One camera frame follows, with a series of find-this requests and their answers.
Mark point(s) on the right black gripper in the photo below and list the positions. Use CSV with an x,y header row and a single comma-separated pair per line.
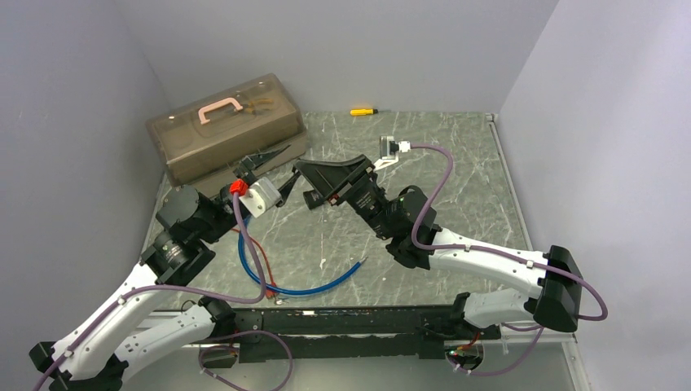
x,y
338,182

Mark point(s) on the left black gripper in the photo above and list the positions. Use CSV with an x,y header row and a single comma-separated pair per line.
x,y
252,161

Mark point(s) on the black padlock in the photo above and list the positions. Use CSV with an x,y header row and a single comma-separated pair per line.
x,y
312,199

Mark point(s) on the blue cable lock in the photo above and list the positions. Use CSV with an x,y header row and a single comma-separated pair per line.
x,y
293,274

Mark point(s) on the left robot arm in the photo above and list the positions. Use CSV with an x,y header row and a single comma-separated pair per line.
x,y
105,351

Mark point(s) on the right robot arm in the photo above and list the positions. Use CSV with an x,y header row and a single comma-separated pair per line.
x,y
542,287

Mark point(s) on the brown translucent tool box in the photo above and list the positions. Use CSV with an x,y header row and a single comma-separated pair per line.
x,y
201,143

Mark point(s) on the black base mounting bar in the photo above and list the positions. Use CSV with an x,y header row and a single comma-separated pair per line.
x,y
260,346

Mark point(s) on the yellow handled screwdriver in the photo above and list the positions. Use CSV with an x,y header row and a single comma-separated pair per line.
x,y
363,111

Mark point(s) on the aluminium frame rail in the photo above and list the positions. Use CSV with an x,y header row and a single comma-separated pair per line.
x,y
315,328

